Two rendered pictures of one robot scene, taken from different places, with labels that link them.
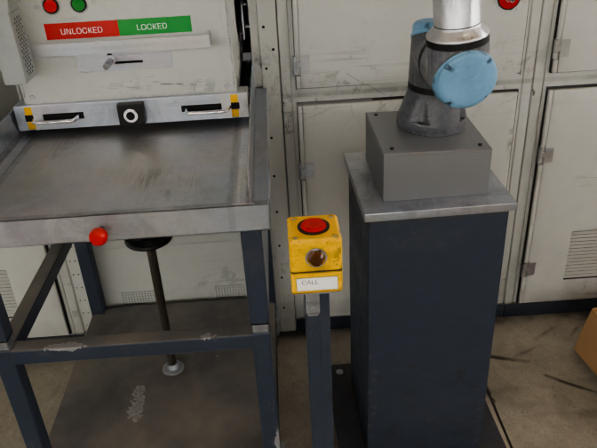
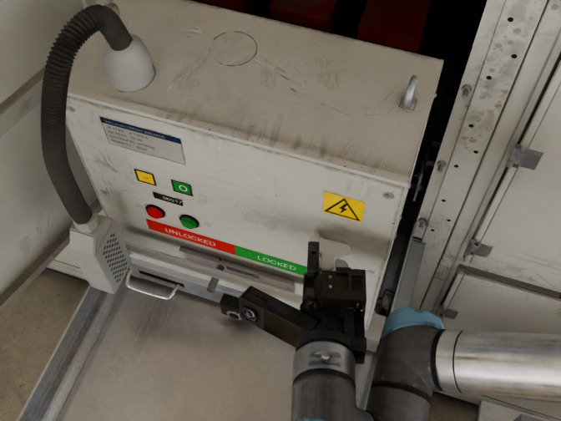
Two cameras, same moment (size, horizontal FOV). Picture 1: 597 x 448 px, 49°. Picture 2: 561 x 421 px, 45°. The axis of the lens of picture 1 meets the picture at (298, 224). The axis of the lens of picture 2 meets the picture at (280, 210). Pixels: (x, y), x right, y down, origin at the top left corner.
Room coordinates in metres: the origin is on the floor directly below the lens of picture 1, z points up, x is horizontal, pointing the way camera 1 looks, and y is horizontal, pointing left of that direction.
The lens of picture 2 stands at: (0.99, 0.11, 2.07)
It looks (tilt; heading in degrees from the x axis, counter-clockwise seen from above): 58 degrees down; 20
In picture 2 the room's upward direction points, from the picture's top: 1 degrees counter-clockwise
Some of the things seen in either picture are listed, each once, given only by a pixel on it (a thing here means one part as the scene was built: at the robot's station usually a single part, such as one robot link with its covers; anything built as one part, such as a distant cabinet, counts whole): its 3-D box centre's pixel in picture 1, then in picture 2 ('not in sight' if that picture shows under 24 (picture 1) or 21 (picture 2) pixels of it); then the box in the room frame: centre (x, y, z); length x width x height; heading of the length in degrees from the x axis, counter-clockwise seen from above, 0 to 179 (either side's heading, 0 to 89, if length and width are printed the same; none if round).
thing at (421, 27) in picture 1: (439, 50); not in sight; (1.35, -0.31, 1.03); 0.13 x 0.12 x 0.14; 4
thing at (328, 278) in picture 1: (314, 253); not in sight; (0.87, -0.02, 0.85); 0.08 x 0.08 x 0.10; 1
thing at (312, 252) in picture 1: (316, 260); not in sight; (0.82, -0.02, 0.87); 0.03 x 0.01 x 0.03; 91
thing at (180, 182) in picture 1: (133, 154); (229, 351); (1.39, 0.37, 0.82); 0.68 x 0.62 x 0.06; 1
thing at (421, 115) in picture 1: (433, 101); not in sight; (1.37, -0.31, 0.91); 0.15 x 0.15 x 0.10
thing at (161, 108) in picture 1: (134, 108); (244, 291); (1.48, 0.37, 0.90); 0.54 x 0.05 x 0.06; 91
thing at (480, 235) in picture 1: (416, 311); not in sight; (1.33, -0.29, 0.36); 0.30 x 0.30 x 0.73; 3
